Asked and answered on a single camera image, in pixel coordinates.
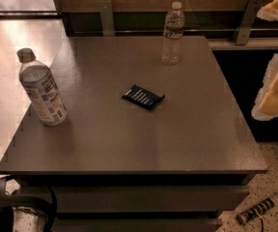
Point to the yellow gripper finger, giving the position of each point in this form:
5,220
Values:
269,12
266,102

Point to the clear water bottle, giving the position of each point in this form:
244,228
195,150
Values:
172,34

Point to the blue labelled plastic bottle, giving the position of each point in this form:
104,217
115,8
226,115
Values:
41,88

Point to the white power strip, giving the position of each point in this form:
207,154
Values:
258,210

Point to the black battery pack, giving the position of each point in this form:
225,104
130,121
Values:
142,97

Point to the grey drawer cabinet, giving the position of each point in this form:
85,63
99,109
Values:
141,203

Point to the right metal wall bracket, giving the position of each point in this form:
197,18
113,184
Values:
243,31

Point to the metal wall bracket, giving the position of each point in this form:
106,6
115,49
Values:
243,31
106,17

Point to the left metal wall bracket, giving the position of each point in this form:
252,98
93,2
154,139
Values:
106,17

